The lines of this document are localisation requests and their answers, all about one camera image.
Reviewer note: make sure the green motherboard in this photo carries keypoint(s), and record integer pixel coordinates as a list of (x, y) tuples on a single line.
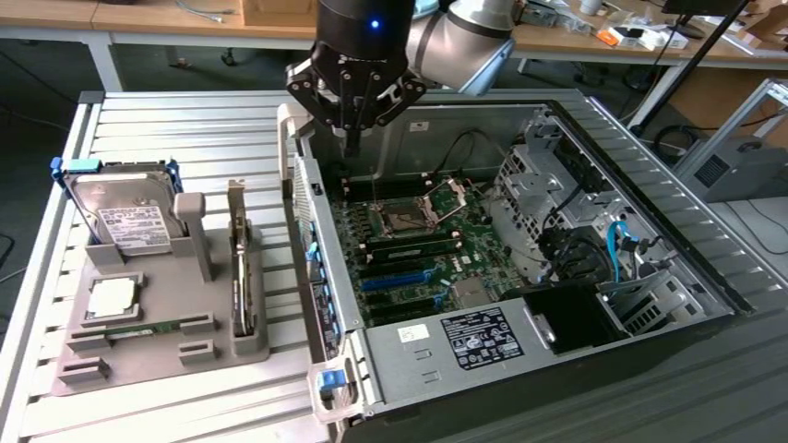
[(473, 254)]

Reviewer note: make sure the silver CPU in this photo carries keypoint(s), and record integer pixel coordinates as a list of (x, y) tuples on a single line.
[(110, 297)]

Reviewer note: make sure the graphics card with metal bracket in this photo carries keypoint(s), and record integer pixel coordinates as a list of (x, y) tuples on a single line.
[(242, 286)]

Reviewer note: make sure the white cup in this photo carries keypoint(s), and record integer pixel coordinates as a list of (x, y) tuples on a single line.
[(592, 5)]

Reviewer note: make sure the grey machine box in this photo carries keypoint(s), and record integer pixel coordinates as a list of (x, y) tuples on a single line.
[(738, 175)]

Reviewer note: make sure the black plastic shroud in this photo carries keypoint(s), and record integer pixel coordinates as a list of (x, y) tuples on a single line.
[(572, 318)]

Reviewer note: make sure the green RAM stick with label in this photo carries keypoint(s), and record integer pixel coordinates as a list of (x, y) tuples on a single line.
[(141, 330)]

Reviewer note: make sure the grey power supply unit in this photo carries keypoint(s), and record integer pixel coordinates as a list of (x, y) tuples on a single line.
[(424, 369)]

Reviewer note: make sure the black stand pole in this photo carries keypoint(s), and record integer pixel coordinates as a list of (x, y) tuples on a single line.
[(717, 34)]

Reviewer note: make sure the grey metal device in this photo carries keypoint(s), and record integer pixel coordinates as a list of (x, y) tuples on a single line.
[(541, 14)]

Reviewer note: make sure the brown cardboard box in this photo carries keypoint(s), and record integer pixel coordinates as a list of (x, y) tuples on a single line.
[(772, 27)]

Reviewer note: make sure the black expansion slot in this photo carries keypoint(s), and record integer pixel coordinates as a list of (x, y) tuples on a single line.
[(406, 316), (400, 304), (390, 270)]

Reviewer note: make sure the open black PC case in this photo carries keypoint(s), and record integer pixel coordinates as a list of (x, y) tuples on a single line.
[(393, 147)]

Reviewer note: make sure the aluminium profile frame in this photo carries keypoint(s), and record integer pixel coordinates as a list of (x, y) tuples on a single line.
[(748, 108)]

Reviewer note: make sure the CPU socket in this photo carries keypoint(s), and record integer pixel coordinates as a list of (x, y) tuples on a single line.
[(400, 220)]

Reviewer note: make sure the brown wooden box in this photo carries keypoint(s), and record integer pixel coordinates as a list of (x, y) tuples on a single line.
[(277, 11)]

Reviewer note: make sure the orange white small box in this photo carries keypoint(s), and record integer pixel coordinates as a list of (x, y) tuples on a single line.
[(609, 37)]

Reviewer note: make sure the blue case latch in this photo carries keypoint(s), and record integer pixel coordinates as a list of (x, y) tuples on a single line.
[(329, 379)]

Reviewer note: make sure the silver chipset heatsink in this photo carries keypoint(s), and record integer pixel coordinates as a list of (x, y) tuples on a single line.
[(470, 293)]

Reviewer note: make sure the dark green RAM stick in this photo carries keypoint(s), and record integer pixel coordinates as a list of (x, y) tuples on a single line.
[(412, 254)]

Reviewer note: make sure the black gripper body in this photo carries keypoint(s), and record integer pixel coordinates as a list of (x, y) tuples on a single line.
[(362, 46)]

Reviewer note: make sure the thin metal locking lever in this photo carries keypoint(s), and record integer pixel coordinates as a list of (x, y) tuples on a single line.
[(373, 184)]

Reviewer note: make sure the wooden desk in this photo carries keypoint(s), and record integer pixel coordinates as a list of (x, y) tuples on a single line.
[(760, 62), (153, 18)]

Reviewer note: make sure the hard disk with blue caddy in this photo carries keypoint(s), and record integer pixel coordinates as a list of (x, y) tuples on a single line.
[(129, 217)]

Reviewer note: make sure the white case sticker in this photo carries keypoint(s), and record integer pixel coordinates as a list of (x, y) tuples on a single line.
[(418, 126)]

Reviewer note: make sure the grey plastic parts rack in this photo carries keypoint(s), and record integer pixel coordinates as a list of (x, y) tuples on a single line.
[(160, 332)]

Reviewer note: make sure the metal disk bay cage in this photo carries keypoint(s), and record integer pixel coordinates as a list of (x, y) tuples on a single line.
[(529, 184)]

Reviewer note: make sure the black monitor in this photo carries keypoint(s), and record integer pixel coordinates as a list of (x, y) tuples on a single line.
[(682, 27)]

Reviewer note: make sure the metal socket cover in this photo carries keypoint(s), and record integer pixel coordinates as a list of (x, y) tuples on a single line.
[(454, 183)]

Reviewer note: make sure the slotted metal disk bay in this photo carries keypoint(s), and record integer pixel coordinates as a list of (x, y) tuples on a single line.
[(646, 314)]

